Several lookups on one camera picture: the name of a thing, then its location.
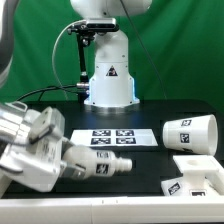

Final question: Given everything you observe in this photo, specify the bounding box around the white front rail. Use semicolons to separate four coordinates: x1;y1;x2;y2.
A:
0;196;224;224

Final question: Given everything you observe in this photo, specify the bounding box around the black camera on stand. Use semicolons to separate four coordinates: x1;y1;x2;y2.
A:
67;18;119;103

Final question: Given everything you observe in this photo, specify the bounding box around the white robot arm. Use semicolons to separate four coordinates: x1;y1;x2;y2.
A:
0;0;152;192

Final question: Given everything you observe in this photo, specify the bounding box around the grey camera cable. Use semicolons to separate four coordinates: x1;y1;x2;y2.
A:
16;19;91;103

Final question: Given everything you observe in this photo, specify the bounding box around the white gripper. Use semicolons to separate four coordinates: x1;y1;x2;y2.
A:
0;120;86;192

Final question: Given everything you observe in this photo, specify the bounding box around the white lamp base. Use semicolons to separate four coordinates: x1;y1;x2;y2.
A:
161;155;224;196

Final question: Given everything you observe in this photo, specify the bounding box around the white marker sheet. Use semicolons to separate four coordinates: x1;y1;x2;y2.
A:
71;129;158;147

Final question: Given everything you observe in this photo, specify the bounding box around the white lamp hood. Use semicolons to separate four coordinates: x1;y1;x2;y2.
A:
162;115;218;156

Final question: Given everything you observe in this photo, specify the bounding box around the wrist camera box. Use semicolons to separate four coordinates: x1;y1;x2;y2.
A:
29;107;65;144

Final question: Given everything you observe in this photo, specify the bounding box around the white lamp bulb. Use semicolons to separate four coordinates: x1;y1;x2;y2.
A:
62;146;132;180

